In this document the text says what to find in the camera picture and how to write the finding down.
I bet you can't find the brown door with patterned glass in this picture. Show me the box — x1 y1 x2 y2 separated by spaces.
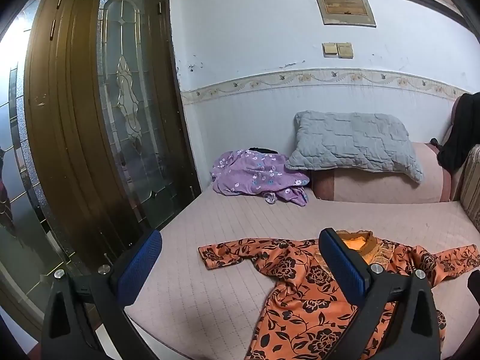
23 0 203 275

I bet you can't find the orange black floral garment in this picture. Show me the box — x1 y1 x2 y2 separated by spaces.
197 229 480 360

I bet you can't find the frosted glass door panel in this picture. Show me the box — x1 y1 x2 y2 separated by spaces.
0 0 76 331

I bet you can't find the pink quilted bed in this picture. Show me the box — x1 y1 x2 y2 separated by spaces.
124 187 480 360

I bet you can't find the pink bolster cushion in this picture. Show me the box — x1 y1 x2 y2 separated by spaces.
311 142 451 203

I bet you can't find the purple floral garment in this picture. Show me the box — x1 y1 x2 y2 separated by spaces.
210 149 310 207

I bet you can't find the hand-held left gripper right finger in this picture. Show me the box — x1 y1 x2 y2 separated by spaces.
318 227 441 360

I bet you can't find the grey quilted pillow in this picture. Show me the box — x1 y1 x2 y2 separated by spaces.
285 110 424 184

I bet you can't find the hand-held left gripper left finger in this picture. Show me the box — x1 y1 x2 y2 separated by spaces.
40 229 164 360

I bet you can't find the black cloth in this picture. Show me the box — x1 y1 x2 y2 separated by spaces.
437 92 480 173

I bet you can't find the striped beige cushion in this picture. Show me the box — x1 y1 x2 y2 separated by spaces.
458 144 480 233

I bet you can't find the framed wall plaque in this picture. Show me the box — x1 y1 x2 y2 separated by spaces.
313 0 377 28

